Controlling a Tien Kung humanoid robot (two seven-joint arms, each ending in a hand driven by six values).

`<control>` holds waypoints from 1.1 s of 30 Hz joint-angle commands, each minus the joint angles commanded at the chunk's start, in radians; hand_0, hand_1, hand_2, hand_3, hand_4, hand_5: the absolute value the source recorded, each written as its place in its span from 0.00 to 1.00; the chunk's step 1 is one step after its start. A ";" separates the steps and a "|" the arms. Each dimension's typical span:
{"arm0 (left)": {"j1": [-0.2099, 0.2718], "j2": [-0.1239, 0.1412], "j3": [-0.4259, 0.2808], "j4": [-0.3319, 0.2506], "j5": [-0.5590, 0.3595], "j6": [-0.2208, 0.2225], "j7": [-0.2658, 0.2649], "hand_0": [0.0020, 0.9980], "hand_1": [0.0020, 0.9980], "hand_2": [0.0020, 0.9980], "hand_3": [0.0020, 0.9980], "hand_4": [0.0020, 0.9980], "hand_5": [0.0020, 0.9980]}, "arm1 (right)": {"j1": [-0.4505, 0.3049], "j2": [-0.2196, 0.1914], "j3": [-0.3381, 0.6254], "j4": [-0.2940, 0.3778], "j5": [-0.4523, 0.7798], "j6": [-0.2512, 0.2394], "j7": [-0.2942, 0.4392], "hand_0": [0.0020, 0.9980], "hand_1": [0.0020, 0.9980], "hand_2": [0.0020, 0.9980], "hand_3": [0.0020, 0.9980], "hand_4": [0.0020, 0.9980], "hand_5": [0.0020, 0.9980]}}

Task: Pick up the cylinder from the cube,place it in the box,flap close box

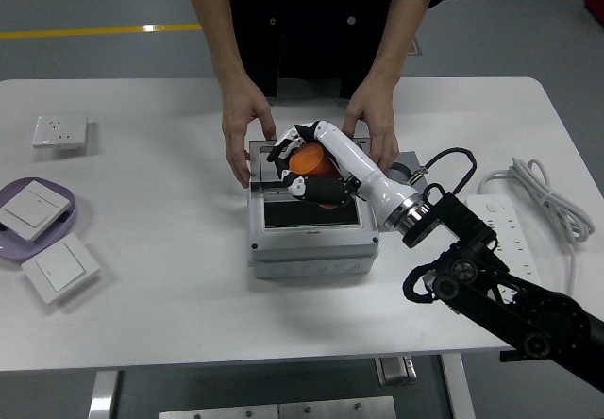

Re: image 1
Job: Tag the grey cube with round hole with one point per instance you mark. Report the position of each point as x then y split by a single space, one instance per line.
408 157

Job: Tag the white wall socket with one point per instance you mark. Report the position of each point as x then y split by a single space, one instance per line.
59 131

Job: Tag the person's right forearm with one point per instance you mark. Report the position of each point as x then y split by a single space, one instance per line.
219 27

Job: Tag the person's right hand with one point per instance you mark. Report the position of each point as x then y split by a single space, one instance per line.
243 107

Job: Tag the grey junction box clear lid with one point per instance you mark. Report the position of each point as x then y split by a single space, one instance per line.
311 249

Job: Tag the grey metal base plate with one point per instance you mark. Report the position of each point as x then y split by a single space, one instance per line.
283 410

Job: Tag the person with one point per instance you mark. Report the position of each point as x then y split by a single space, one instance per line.
311 22

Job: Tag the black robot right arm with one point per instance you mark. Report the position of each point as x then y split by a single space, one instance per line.
472 230

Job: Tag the white wall switch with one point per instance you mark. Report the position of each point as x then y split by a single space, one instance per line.
30 209
59 268

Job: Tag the person's left forearm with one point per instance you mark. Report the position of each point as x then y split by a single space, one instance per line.
398 37

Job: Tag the person's left hand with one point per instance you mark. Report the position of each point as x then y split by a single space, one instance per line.
375 105

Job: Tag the purple tray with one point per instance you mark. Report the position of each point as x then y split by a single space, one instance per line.
11 251

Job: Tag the orange cylinder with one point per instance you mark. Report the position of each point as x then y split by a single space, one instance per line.
311 162

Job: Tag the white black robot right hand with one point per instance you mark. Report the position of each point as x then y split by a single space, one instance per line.
373 176

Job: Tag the brown floor sign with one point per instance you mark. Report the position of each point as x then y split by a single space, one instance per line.
415 50

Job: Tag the grey metal table bracket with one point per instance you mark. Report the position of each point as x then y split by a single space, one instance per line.
395 371

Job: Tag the white table leg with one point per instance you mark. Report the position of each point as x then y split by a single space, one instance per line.
104 395
458 390

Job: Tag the black table control panel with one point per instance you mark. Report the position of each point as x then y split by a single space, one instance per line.
509 356

